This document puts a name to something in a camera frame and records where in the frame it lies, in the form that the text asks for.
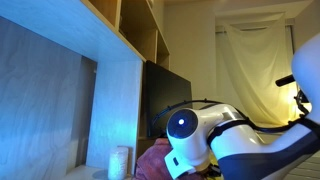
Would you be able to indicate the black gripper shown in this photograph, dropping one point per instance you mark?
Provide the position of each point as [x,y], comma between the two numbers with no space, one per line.
[210,170]

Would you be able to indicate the orange pink terry towel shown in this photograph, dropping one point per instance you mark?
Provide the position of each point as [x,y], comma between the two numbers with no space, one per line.
[153,163]

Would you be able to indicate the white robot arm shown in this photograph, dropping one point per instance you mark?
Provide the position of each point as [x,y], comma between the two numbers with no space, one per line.
[233,143]

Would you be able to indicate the black computer monitor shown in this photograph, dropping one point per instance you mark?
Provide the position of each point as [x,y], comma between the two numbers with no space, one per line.
[163,90]

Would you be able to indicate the white candle jar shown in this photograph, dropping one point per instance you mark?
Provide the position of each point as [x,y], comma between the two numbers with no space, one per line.
[117,163]

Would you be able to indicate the white radiator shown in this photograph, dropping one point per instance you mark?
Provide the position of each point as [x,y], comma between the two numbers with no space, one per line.
[310,166]

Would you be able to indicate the wooden shelf unit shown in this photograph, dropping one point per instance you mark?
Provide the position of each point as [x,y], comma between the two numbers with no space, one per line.
[113,100]

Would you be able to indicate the white curtain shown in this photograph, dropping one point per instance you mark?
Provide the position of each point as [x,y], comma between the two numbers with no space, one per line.
[253,50]

